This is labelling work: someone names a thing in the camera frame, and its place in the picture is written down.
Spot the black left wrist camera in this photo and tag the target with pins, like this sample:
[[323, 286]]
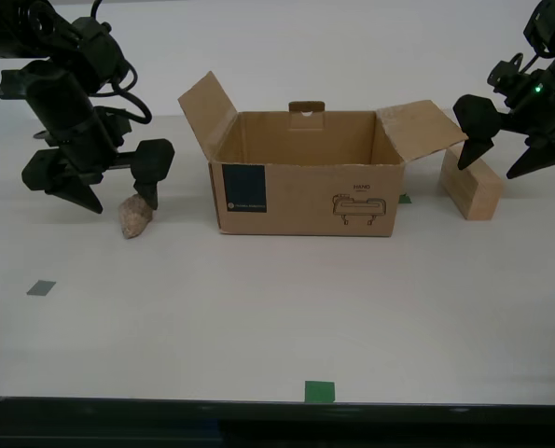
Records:
[[116, 123]]

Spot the open brown cardboard box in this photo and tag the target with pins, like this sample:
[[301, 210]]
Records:
[[305, 200]]

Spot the speckled pinkish granite rock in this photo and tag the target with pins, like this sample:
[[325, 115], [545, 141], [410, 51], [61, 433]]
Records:
[[134, 219]]

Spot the light wooden block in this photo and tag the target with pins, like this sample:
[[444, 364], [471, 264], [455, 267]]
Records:
[[477, 196]]

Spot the grey tape square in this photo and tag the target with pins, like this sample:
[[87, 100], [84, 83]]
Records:
[[40, 288]]

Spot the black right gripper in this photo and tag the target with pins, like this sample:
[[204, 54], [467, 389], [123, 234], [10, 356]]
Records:
[[552, 102]]

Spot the green tape piece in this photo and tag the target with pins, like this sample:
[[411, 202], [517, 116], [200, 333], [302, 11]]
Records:
[[319, 391], [404, 199]]

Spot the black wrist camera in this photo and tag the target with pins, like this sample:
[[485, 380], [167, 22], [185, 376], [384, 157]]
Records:
[[116, 123], [508, 74]]

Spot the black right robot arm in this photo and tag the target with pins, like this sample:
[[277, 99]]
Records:
[[554, 23]]

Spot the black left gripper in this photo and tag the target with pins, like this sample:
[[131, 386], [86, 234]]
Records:
[[67, 116]]

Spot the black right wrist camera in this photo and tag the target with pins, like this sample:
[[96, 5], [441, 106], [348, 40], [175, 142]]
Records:
[[508, 74]]

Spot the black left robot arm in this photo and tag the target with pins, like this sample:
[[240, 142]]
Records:
[[48, 32]]

